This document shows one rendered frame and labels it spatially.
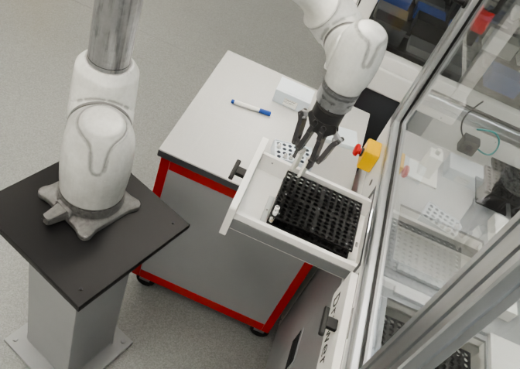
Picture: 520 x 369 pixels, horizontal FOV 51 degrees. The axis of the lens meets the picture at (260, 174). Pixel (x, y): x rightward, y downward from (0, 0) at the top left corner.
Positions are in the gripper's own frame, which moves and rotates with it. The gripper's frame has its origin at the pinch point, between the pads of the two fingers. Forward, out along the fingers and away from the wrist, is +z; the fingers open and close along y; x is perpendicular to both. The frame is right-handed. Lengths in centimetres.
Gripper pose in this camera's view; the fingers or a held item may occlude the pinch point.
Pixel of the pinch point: (301, 162)
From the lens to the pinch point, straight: 142.3
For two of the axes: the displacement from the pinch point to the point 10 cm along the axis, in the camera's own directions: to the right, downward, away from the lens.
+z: -3.0, 6.6, 6.9
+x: 6.1, -4.2, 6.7
